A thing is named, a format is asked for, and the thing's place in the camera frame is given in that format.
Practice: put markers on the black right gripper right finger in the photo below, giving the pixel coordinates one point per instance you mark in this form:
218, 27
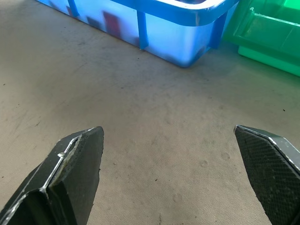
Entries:
269, 168

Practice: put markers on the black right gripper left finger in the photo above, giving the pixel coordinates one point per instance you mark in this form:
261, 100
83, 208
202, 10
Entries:
68, 178

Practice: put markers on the green plastic bin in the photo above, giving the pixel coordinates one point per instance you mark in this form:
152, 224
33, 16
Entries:
269, 35

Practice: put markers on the blue translucent plastic bin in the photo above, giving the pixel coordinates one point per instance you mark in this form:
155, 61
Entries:
168, 30

